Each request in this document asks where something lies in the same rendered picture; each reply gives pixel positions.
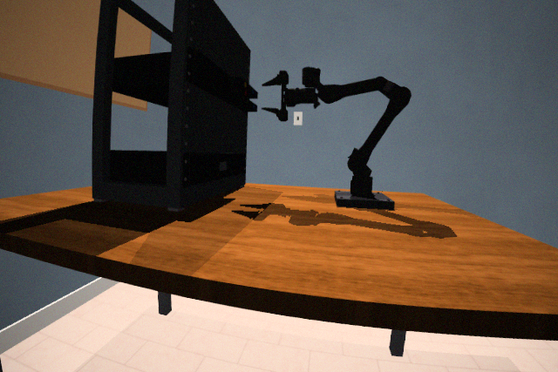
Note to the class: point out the black metal rack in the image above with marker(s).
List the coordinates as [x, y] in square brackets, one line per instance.
[206, 106]

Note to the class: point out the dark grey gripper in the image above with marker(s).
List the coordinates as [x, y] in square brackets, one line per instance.
[291, 96]

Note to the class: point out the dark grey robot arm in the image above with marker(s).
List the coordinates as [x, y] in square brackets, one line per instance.
[399, 98]

